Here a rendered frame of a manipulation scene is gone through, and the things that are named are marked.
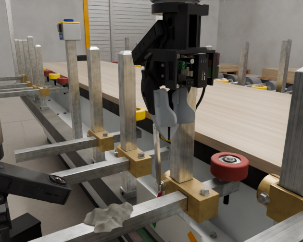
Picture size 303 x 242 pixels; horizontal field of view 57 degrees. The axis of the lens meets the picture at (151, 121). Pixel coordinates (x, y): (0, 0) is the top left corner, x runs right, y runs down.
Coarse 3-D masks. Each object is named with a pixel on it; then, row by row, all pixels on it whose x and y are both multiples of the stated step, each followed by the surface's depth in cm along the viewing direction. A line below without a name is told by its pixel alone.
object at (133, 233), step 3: (132, 231) 69; (135, 231) 69; (129, 234) 68; (132, 234) 68; (135, 234) 68; (138, 234) 68; (132, 237) 67; (135, 237) 67; (138, 237) 67; (135, 240) 66; (138, 240) 66; (141, 240) 66
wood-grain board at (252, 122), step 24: (216, 96) 130; (240, 96) 130; (264, 96) 130; (288, 96) 130; (216, 120) 92; (240, 120) 92; (264, 120) 92; (216, 144) 74; (240, 144) 71; (264, 144) 71; (264, 168) 62
